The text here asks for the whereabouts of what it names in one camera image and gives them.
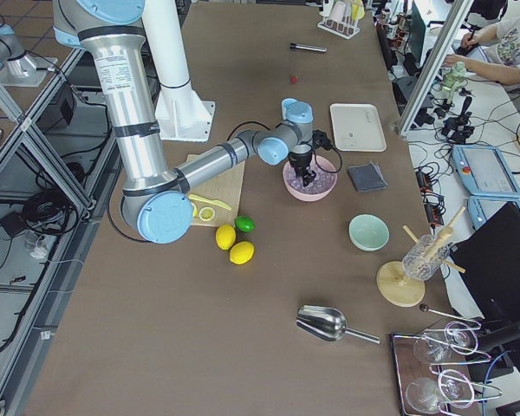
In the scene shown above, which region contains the blue teach pendant far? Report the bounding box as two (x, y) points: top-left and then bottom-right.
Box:
(452, 145), (520, 199)

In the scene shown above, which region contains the lemon half slice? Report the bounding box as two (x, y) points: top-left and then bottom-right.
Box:
(198, 206), (216, 222)

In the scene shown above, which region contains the person in white shirt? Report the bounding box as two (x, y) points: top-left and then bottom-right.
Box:
(442, 16), (520, 90)

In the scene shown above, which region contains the white cup rack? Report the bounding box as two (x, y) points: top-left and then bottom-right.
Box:
(317, 0), (365, 40)

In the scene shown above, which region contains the wooden cup stand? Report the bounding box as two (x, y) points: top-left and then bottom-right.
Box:
(376, 206), (465, 307)

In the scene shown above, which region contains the wine glass lower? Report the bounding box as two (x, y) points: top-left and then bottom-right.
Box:
(406, 369), (475, 415)

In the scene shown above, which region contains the grey folded cloth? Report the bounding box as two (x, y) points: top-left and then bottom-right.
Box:
(347, 161), (387, 192)

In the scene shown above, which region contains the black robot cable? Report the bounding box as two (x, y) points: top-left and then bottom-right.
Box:
(231, 120), (343, 174)

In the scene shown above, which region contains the blue teach pendant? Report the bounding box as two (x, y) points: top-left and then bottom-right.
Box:
(452, 145), (520, 199)
(467, 196), (520, 231)

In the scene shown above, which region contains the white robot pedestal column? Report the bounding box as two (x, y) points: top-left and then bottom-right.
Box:
(141, 0), (215, 143)

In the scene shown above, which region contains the yellow lemon near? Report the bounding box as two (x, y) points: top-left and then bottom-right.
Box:
(229, 241), (255, 265)

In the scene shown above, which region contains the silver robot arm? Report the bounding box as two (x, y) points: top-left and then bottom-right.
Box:
(53, 1), (313, 244)
(0, 24), (36, 80)

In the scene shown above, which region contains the wire wine glass rack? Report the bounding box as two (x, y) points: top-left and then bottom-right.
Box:
(390, 319), (503, 415)

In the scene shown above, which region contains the light blue plastic cup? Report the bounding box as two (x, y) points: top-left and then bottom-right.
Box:
(281, 98), (297, 116)

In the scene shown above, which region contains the green lime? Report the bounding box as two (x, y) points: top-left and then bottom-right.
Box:
(234, 216), (256, 233)

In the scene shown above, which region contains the pile of ice cubes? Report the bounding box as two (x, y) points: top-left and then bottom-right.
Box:
(283, 166), (335, 195)

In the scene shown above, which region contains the steel ice scoop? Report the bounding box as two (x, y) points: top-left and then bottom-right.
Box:
(296, 305), (380, 344)

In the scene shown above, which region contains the green ceramic bowl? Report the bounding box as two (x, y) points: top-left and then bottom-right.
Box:
(348, 214), (390, 251)

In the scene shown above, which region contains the wine glass upper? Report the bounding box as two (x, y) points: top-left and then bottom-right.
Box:
(413, 321), (478, 365)

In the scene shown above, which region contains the pink bowl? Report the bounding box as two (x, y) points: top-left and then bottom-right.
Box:
(283, 156), (337, 202)

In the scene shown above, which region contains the yellow lemon far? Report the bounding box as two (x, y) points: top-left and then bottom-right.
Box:
(215, 224), (237, 250)

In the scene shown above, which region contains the clear textured glass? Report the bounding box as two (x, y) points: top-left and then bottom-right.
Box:
(402, 235), (449, 281)

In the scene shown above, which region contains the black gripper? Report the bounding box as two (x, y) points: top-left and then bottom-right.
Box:
(288, 146), (315, 187)

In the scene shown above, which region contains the yellow lemon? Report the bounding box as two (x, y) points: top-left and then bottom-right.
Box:
(215, 224), (237, 250)
(229, 241), (255, 265)

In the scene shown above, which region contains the aluminium frame post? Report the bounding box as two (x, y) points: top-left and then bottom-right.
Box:
(396, 0), (473, 139)

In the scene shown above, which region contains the blue teach pendant near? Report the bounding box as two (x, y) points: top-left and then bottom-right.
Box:
(467, 196), (520, 231)

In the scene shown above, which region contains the wooden cutting board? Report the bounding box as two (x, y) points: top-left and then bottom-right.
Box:
(191, 162), (245, 227)

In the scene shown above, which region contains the cream rabbit tray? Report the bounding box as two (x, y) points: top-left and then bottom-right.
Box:
(329, 103), (387, 153)

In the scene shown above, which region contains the yellow plastic knife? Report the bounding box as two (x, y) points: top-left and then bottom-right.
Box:
(188, 193), (232, 211)

